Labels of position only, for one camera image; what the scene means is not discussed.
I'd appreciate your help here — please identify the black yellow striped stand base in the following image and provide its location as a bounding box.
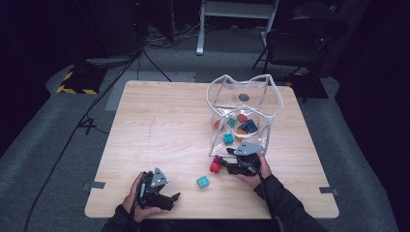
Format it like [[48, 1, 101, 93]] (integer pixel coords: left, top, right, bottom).
[[285, 71, 329, 100], [56, 64, 108, 96]]

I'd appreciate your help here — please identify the long black floor cable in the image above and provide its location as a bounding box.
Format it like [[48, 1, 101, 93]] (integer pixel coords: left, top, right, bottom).
[[23, 47, 144, 232]]

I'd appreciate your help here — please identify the black chair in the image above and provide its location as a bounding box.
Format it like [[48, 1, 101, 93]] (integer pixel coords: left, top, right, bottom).
[[251, 1, 351, 78]]

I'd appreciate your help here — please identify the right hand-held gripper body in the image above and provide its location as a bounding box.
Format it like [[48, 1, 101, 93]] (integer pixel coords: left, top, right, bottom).
[[226, 140, 266, 177]]

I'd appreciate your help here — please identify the clear plastic bag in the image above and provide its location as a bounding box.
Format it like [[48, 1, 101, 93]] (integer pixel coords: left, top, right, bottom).
[[206, 73, 285, 161]]

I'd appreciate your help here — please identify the dark equipment cabinet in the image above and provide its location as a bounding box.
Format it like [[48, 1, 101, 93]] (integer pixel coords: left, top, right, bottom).
[[84, 0, 144, 69]]

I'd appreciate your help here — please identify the person's right hand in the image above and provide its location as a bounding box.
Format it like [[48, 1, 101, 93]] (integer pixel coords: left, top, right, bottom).
[[236, 152, 274, 190]]

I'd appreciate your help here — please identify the bundle of floor cables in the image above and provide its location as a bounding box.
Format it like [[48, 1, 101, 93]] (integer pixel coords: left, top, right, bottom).
[[144, 17, 202, 50]]

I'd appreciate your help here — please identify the grey tape strip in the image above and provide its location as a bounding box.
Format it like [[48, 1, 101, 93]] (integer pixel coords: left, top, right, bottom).
[[82, 181, 106, 190], [318, 186, 340, 196]]

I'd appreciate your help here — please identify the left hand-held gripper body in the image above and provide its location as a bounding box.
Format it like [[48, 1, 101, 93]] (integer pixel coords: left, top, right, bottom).
[[138, 166, 175, 211]]

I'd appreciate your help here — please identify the white desk frame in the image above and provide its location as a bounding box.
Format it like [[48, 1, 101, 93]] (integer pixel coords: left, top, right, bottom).
[[195, 0, 280, 56]]

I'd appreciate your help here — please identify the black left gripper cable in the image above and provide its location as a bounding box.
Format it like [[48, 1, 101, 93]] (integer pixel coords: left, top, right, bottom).
[[129, 180, 146, 232]]

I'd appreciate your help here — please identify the person's left hand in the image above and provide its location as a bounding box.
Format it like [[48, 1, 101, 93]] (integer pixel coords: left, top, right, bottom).
[[122, 171, 162, 223]]

